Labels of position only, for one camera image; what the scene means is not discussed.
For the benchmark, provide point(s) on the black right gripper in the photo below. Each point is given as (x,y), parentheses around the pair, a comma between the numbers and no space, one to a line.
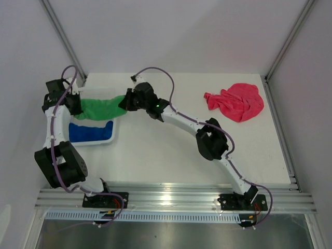
(126,103)

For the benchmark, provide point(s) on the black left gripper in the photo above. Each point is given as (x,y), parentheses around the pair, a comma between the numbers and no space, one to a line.
(78,110)

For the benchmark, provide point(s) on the green microfiber towel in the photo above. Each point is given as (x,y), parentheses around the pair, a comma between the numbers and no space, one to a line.
(99,110)

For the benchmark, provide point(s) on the blue microfiber towel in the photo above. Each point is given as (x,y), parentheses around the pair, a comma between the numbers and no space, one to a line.
(79,134)

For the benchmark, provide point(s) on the pink microfiber towel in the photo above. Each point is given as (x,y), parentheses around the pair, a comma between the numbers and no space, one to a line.
(240,103)

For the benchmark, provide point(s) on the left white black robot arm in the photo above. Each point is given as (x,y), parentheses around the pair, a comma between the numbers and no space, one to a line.
(59,161)

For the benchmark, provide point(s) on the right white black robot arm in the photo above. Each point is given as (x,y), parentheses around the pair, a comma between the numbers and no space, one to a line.
(211,140)

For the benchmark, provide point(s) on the white plastic basket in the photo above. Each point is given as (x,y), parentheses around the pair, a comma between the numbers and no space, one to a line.
(101,93)

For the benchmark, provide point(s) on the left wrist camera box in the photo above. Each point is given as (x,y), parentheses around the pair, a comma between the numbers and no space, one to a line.
(73,89)

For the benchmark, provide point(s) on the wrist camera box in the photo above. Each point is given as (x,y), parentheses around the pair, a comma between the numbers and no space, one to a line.
(73,89)
(137,79)

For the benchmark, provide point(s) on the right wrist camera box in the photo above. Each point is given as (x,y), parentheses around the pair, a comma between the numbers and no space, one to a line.
(137,79)

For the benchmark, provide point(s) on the left aluminium frame post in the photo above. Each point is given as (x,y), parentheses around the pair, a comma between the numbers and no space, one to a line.
(62,36)

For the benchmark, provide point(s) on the aluminium frame post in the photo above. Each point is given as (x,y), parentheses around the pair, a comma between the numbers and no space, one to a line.
(62,36)
(295,30)

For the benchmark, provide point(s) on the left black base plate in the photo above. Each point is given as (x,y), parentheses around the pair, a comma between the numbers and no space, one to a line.
(101,202)

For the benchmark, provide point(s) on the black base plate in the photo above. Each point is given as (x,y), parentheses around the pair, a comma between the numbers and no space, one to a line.
(236,202)
(101,202)

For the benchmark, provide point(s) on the white slotted cable duct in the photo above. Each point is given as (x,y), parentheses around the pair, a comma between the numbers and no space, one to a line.
(136,216)

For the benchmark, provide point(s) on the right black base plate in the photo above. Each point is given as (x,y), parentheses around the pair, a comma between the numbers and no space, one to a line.
(236,202)

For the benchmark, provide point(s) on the aluminium extrusion rail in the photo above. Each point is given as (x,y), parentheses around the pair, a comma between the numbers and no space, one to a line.
(176,197)

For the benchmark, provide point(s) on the right aluminium frame post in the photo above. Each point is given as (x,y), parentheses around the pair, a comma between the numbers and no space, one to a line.
(295,30)

